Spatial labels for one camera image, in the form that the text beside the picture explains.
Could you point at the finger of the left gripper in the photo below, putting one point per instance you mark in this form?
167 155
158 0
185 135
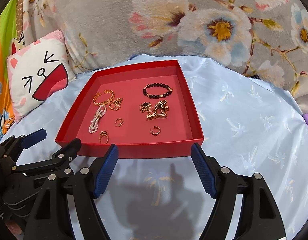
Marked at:
33 138

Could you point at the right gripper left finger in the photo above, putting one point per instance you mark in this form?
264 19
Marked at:
50 216

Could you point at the gold hoop earring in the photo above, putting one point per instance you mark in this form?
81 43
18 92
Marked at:
119 122
155 131

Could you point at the cat face pillow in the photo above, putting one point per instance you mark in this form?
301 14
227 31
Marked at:
37 71

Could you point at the colourful cartoon bedsheet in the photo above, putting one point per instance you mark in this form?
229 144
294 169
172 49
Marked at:
11 40

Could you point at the red square tray box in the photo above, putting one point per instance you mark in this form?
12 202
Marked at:
135 84

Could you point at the grey floral blanket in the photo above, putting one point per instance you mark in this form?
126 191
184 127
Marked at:
267 39

